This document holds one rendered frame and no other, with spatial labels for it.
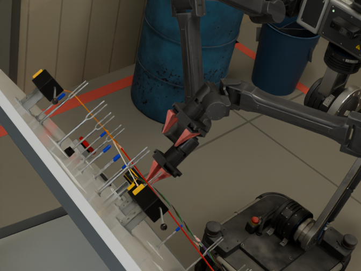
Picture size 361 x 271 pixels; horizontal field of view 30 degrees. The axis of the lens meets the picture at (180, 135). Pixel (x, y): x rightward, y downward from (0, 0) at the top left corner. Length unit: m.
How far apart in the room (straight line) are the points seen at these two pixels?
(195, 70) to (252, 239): 1.27
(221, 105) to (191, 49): 0.30
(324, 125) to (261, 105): 0.18
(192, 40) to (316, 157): 2.25
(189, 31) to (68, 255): 0.80
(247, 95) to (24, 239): 0.86
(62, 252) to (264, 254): 1.19
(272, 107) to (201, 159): 2.05
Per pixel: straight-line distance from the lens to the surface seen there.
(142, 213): 1.34
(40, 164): 1.38
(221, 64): 3.91
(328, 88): 2.49
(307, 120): 1.84
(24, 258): 2.19
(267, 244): 3.16
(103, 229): 1.08
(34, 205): 3.45
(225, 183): 3.78
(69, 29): 3.96
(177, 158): 2.08
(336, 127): 1.82
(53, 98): 1.48
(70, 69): 4.15
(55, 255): 2.20
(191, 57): 2.07
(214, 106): 1.82
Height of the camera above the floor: 2.48
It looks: 38 degrees down
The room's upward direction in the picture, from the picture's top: 14 degrees clockwise
